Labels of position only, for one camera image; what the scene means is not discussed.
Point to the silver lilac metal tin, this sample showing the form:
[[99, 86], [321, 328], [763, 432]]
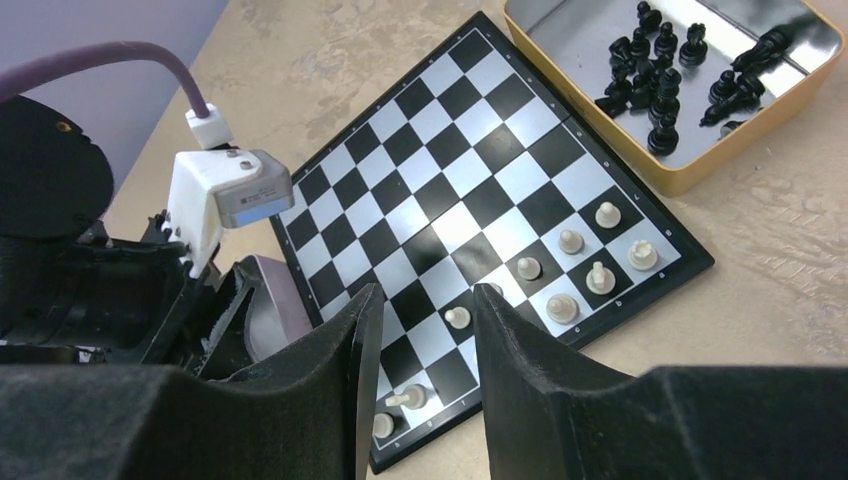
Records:
[[276, 316]]

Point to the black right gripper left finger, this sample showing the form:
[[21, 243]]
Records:
[[305, 412]]

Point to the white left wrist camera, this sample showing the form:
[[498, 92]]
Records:
[[219, 187]]

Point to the yellow metal tin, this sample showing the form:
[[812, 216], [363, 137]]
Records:
[[563, 39]]

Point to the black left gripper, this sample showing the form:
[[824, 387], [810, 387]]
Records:
[[105, 300]]

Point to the black white chess board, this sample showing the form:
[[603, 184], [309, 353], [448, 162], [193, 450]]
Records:
[[467, 164]]

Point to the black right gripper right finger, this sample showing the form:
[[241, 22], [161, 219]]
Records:
[[551, 412]]

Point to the white corner board piece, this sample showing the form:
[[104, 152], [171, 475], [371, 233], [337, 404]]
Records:
[[642, 255]]

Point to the white chess pawn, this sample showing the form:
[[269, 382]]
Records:
[[608, 215]]

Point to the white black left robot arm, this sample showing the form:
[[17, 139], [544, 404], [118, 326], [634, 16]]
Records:
[[55, 181]]

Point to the black chess pieces pile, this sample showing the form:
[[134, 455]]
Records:
[[682, 77]]

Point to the white knight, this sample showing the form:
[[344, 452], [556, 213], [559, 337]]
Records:
[[413, 397]]

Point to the white chess piece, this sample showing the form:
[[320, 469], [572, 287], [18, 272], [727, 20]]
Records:
[[562, 308]]

